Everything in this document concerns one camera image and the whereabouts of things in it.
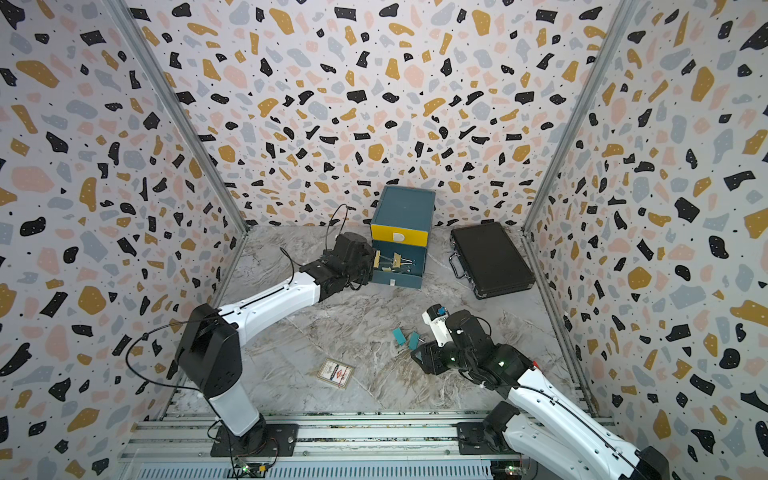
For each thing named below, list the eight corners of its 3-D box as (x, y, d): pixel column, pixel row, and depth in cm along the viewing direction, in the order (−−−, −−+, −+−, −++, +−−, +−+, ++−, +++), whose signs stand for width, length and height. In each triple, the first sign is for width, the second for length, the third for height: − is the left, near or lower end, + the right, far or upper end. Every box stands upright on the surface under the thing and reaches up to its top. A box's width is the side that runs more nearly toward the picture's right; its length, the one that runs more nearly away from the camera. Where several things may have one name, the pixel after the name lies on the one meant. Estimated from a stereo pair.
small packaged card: (315, 379, 86) (314, 376, 84) (325, 359, 90) (324, 356, 88) (346, 390, 84) (344, 387, 82) (354, 369, 88) (353, 367, 86)
